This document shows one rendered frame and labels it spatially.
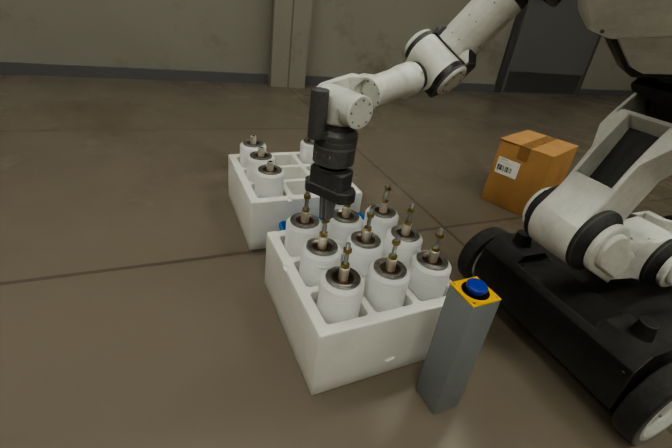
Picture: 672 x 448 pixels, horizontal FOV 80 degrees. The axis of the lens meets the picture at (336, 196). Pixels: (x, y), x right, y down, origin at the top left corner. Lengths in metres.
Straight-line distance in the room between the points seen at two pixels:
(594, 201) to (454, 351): 0.42
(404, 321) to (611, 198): 0.49
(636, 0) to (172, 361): 1.12
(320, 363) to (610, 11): 0.84
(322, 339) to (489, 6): 0.75
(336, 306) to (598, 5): 0.72
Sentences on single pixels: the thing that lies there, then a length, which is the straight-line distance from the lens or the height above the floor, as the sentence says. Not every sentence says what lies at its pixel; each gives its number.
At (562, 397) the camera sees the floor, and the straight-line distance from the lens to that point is 1.19.
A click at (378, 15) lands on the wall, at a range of 3.90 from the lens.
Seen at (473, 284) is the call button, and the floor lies 0.33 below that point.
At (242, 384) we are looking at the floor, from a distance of 0.99.
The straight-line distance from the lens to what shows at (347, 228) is 1.05.
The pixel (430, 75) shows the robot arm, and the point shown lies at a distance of 0.92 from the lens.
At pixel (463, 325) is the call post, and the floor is 0.26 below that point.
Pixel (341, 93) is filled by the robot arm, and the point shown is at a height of 0.62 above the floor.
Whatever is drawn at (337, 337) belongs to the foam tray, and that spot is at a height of 0.17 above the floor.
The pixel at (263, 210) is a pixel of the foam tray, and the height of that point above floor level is 0.15.
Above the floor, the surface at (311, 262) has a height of 0.23.
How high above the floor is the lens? 0.79
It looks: 27 degrees down
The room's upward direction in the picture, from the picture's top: 8 degrees clockwise
